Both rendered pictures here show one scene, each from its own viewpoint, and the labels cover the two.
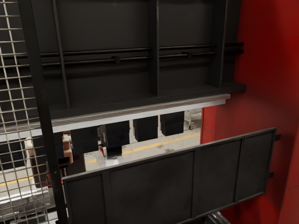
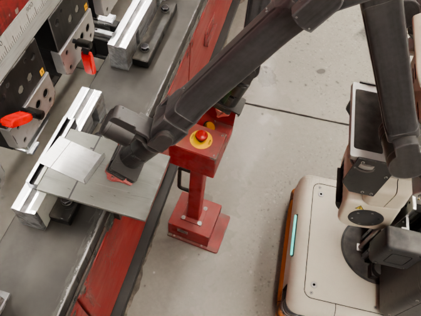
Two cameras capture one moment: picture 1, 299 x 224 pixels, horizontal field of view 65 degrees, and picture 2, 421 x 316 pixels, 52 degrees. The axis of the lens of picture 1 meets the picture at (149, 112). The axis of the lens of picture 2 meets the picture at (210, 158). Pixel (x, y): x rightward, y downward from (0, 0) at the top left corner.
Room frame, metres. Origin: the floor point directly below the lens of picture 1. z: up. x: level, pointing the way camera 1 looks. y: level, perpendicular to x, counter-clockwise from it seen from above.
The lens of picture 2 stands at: (1.97, 0.01, 1.89)
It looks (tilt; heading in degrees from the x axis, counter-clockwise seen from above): 58 degrees down; 122
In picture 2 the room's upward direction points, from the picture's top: 8 degrees clockwise
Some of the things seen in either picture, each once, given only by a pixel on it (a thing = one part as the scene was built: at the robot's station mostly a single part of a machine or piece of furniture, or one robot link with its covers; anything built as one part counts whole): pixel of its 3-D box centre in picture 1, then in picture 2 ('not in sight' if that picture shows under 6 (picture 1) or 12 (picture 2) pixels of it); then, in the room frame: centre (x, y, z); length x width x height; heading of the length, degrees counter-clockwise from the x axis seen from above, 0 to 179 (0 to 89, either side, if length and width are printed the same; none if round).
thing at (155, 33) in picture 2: not in sight; (155, 32); (1.18, 0.81, 0.89); 0.30 x 0.05 x 0.03; 113
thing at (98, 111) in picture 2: not in sight; (64, 154); (1.35, 0.29, 0.92); 0.39 x 0.06 x 0.10; 113
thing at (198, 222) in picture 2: not in sight; (194, 212); (1.51, 0.68, 0.13); 0.10 x 0.10 x 0.01; 18
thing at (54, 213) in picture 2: not in sight; (84, 171); (1.41, 0.29, 0.89); 0.30 x 0.05 x 0.03; 113
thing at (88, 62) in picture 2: not in sight; (84, 56); (1.37, 0.40, 1.20); 0.04 x 0.02 x 0.10; 23
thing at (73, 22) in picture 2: (84, 138); (56, 23); (1.30, 0.40, 1.26); 0.15 x 0.09 x 0.17; 113
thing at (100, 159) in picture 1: (110, 158); (106, 172); (1.51, 0.29, 1.00); 0.26 x 0.18 x 0.01; 23
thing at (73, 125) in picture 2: not in sight; (52, 151); (1.36, 0.25, 0.98); 0.20 x 0.03 x 0.03; 113
